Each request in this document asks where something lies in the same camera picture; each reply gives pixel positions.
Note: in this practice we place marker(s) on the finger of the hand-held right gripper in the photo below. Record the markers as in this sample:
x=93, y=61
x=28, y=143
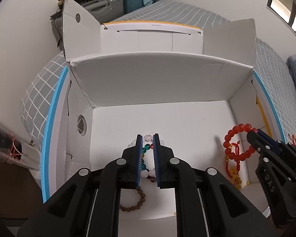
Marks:
x=267, y=138
x=254, y=140

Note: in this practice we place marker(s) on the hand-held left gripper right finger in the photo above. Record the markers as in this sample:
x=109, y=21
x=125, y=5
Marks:
x=156, y=163

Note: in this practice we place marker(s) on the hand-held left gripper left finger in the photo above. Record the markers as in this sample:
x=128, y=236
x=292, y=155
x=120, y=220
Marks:
x=139, y=163

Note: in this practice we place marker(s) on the white cardboard box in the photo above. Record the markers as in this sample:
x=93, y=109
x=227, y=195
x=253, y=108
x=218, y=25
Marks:
x=150, y=79

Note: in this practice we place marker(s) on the grey checked bedsheet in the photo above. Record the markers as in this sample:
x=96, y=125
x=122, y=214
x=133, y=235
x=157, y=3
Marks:
x=39, y=96

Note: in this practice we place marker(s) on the dark framed window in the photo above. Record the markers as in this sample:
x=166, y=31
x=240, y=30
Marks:
x=294, y=12

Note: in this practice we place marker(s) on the clear plastic bag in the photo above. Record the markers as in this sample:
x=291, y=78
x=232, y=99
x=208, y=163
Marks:
x=5, y=138

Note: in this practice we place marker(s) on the grey suitcase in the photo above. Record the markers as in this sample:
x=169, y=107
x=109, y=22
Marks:
x=106, y=7

